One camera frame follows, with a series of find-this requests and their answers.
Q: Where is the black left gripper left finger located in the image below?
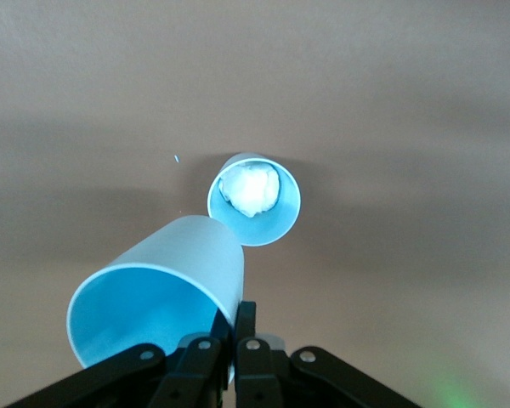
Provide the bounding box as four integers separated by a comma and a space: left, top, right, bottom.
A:
2, 312, 235, 408

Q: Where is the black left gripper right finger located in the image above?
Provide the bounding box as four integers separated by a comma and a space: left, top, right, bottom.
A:
235, 300, 424, 408

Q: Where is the blue plastic cup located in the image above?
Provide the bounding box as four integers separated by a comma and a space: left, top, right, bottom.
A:
65, 214, 246, 386
207, 151, 302, 247

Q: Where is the white crumpled paper ball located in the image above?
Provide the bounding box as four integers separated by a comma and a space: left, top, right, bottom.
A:
218, 164, 281, 218

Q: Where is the brown table cover sheet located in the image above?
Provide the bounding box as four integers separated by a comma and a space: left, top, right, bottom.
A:
0, 0, 510, 408

